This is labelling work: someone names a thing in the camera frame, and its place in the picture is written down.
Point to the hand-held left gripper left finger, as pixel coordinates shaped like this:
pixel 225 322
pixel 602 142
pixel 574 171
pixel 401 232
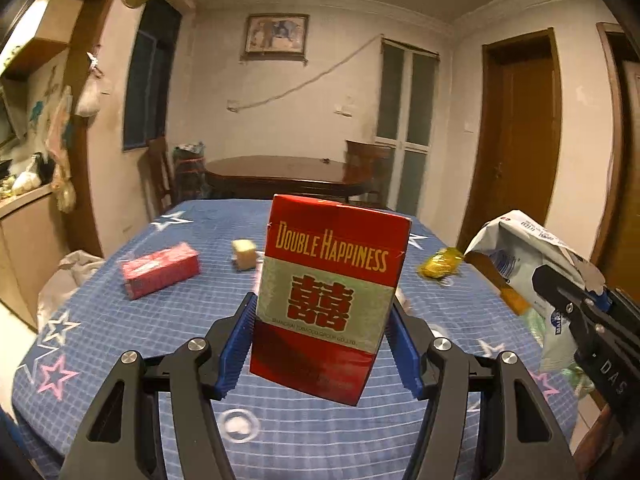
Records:
pixel 235 355

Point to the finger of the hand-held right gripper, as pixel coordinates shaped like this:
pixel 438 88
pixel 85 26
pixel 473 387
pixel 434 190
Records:
pixel 565 297
pixel 622 312

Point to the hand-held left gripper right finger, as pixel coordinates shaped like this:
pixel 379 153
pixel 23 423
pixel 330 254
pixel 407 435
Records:
pixel 407 355

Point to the white plastic mailing bag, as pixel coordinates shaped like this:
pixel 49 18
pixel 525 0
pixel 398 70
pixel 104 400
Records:
pixel 520 245

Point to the yellow sponge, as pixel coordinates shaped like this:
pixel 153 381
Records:
pixel 245 255

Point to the red cigarette pack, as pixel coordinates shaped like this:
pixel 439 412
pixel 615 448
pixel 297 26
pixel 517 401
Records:
pixel 325 285

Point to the blue star-print tablecloth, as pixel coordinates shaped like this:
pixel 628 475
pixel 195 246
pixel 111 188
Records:
pixel 150 320

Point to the yellow crumpled wrapper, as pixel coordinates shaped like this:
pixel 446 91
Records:
pixel 442 262

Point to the pink carton box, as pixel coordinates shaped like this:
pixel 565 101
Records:
pixel 160 270

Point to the brown wooden door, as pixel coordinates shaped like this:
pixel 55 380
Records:
pixel 520 160

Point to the brown panelled door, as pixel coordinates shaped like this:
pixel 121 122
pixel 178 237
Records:
pixel 627 160

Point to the white crumpled cloth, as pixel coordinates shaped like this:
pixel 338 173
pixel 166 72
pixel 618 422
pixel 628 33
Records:
pixel 75 265

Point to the black and red bag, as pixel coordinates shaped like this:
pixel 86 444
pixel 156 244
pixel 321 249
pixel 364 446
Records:
pixel 190 175

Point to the round dark wooden table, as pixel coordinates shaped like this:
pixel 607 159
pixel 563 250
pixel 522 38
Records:
pixel 280 170

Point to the dark wooden dining chair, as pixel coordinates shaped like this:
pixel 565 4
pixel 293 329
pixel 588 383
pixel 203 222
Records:
pixel 160 170
pixel 367 155

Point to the frosted glass double door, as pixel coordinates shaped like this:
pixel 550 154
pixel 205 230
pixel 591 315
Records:
pixel 407 125

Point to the beige kitchen counter cabinet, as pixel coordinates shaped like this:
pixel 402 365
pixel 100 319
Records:
pixel 25 250

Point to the white bags on counter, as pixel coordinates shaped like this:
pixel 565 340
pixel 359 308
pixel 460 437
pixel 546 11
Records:
pixel 27 180

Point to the hanging pink cloth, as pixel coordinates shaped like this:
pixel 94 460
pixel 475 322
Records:
pixel 60 145

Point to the dark window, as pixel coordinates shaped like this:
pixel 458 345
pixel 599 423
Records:
pixel 150 80

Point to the hanging white plastic bag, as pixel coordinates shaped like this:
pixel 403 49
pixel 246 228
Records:
pixel 89 100

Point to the framed elephant painting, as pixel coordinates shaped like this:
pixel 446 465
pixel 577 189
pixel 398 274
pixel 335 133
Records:
pixel 276 35

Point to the beige upper kitchen cabinet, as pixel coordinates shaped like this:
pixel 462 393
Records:
pixel 45 35

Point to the white wall switch plate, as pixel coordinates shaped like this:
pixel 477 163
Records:
pixel 344 107

